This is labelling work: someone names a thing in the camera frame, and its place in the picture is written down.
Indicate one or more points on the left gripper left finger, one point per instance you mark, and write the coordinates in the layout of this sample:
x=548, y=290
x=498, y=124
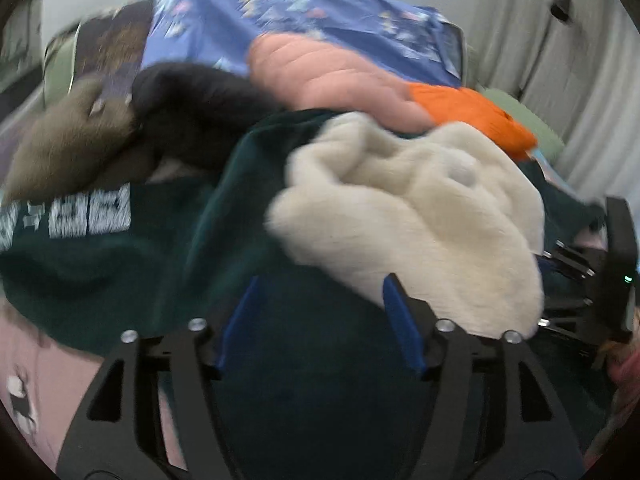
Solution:
x=117, y=430

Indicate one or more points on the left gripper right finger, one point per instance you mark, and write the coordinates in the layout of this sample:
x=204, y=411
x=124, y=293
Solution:
x=490, y=410

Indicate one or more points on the dark green fleece jacket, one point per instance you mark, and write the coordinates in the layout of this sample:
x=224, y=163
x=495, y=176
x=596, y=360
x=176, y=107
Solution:
x=321, y=208

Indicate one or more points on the pink polka dot blanket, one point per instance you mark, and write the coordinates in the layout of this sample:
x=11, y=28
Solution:
x=42, y=383

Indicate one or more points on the green pillow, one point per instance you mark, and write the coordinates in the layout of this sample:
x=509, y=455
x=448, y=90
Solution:
x=549, y=143

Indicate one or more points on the orange puffer jacket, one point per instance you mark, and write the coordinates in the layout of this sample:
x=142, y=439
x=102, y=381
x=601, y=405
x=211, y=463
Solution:
x=447, y=104

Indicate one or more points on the white curtain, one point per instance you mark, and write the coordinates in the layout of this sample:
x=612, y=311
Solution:
x=580, y=78

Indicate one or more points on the brown folded garment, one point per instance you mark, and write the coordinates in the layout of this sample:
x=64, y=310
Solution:
x=81, y=143

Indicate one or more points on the black floor lamp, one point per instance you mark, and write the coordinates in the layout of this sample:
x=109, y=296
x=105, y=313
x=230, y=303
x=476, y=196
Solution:
x=561, y=10

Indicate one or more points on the black garment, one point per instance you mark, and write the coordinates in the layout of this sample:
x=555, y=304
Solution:
x=196, y=113

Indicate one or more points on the pink quilted jacket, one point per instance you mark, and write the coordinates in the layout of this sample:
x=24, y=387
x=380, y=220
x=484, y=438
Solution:
x=304, y=73

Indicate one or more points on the dark patterned pillow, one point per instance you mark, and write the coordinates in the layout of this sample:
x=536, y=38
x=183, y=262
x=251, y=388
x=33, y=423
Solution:
x=110, y=46

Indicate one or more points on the blue patterned duvet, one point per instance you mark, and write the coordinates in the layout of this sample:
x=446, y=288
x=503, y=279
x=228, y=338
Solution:
x=415, y=43

